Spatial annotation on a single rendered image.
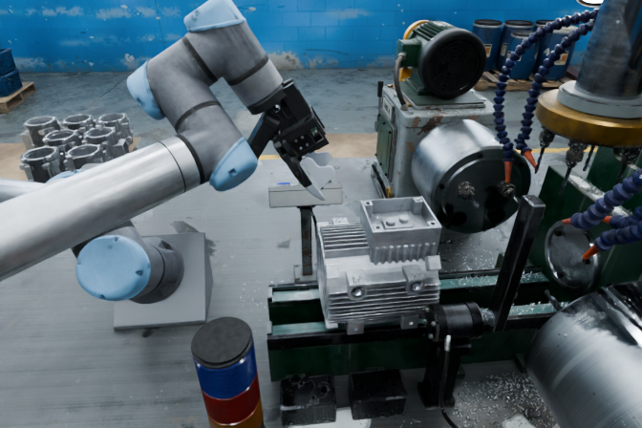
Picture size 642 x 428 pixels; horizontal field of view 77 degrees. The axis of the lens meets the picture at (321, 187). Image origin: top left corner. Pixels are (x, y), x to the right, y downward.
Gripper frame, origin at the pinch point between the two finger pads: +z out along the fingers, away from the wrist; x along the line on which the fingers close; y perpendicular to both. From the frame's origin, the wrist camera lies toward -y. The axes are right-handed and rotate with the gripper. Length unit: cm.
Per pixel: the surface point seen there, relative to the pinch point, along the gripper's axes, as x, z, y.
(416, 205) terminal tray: -2.7, 11.6, 14.5
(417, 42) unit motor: 56, 4, 37
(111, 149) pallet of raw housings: 181, 4, -136
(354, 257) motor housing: -10.0, 9.8, 1.0
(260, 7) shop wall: 547, 12, -41
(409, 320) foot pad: -15.5, 23.7, 3.8
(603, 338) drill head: -33.5, 19.3, 26.8
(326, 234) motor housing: -6.3, 5.3, -1.7
